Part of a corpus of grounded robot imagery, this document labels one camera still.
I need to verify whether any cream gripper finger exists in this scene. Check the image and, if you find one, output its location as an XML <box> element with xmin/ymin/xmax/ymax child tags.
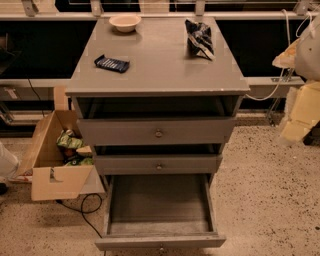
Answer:
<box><xmin>272</xmin><ymin>39</ymin><xmax>300</xmax><ymax>68</ymax></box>

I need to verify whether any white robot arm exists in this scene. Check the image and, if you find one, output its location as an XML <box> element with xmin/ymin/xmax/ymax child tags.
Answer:
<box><xmin>272</xmin><ymin>15</ymin><xmax>320</xmax><ymax>145</ymax></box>

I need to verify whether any grey drawer cabinet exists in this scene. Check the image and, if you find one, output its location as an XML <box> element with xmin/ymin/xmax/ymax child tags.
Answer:
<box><xmin>65</xmin><ymin>16</ymin><xmax>251</xmax><ymax>183</ymax></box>

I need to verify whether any grey top drawer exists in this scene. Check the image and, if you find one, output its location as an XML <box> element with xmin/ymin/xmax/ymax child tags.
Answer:
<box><xmin>78</xmin><ymin>118</ymin><xmax>235</xmax><ymax>146</ymax></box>

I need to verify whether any grey middle drawer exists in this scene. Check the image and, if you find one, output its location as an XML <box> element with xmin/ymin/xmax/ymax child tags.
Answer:
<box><xmin>94</xmin><ymin>154</ymin><xmax>222</xmax><ymax>175</ymax></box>

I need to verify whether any grey open bottom drawer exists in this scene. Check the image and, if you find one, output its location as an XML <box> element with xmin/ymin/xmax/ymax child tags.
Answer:
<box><xmin>95</xmin><ymin>174</ymin><xmax>226</xmax><ymax>251</ymax></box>

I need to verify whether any green snack bag in box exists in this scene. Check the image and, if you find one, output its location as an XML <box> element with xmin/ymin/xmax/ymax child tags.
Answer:
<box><xmin>66</xmin><ymin>157</ymin><xmax>93</xmax><ymax>166</ymax></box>

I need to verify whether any green chip bag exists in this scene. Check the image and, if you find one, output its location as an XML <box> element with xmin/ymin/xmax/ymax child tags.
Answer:
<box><xmin>56</xmin><ymin>130</ymin><xmax>84</xmax><ymax>149</ymax></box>

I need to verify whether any beige bowl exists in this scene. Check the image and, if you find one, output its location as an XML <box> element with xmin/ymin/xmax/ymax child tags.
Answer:
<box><xmin>109</xmin><ymin>14</ymin><xmax>141</xmax><ymax>33</ymax></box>

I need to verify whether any cardboard box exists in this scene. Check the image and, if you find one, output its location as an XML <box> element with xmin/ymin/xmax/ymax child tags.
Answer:
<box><xmin>16</xmin><ymin>110</ymin><xmax>103</xmax><ymax>201</ymax></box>

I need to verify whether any white cloth at left edge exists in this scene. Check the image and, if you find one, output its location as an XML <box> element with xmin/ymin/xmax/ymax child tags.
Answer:
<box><xmin>0</xmin><ymin>142</ymin><xmax>19</xmax><ymax>178</ymax></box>

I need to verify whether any metal diagonal bracket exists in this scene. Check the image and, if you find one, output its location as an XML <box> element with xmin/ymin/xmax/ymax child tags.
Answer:
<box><xmin>265</xmin><ymin>67</ymin><xmax>296</xmax><ymax>127</ymax></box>

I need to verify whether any white hanging cable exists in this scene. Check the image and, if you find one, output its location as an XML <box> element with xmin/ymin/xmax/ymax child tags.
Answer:
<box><xmin>245</xmin><ymin>3</ymin><xmax>317</xmax><ymax>102</ymax></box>

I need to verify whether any metal window rail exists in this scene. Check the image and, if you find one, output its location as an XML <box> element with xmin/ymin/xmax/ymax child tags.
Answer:
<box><xmin>0</xmin><ymin>11</ymin><xmax>304</xmax><ymax>21</ymax></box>

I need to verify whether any black floor cable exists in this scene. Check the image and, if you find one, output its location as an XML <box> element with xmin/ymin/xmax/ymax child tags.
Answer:
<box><xmin>55</xmin><ymin>193</ymin><xmax>107</xmax><ymax>256</ymax></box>

